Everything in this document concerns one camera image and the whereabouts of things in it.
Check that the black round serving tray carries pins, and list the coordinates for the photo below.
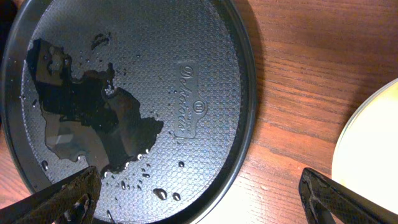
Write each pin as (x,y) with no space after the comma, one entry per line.
(188,64)

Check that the yellow plate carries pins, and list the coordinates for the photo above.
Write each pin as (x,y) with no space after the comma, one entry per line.
(365,155)

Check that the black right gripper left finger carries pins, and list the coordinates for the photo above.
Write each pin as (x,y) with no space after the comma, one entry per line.
(72,200)

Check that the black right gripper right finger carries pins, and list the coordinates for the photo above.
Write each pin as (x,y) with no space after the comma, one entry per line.
(324,199)

